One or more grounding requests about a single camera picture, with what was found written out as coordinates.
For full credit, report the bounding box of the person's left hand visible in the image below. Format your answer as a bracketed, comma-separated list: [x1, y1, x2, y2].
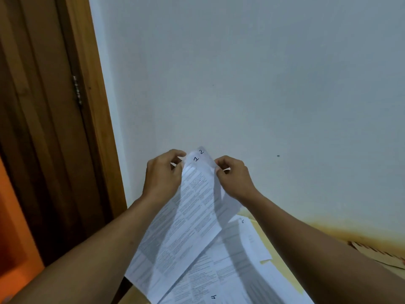
[141, 149, 187, 207]

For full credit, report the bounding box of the person's right hand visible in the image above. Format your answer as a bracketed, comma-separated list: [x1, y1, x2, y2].
[214, 155, 264, 205]

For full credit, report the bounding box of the printed paper sheet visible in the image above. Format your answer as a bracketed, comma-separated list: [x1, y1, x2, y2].
[124, 151, 223, 297]
[197, 146, 243, 231]

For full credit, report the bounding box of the brown envelope with striped edge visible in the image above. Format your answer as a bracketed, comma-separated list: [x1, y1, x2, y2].
[348, 239, 405, 270]

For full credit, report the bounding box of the person's right forearm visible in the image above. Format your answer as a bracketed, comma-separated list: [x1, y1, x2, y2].
[245, 191, 405, 304]

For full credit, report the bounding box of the person's left forearm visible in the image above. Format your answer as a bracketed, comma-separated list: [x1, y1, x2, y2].
[9, 196, 173, 304]

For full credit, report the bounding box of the metal door hinge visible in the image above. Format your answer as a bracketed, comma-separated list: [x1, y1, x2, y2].
[73, 76, 84, 106]

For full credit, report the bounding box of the dark wooden door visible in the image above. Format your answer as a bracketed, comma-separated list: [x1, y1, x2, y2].
[0, 0, 108, 266]

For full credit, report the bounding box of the orange panel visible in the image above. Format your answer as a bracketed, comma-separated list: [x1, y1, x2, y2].
[0, 156, 45, 304]

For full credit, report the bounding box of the brown wooden door frame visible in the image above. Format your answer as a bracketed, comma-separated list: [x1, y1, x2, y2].
[65, 0, 128, 219]

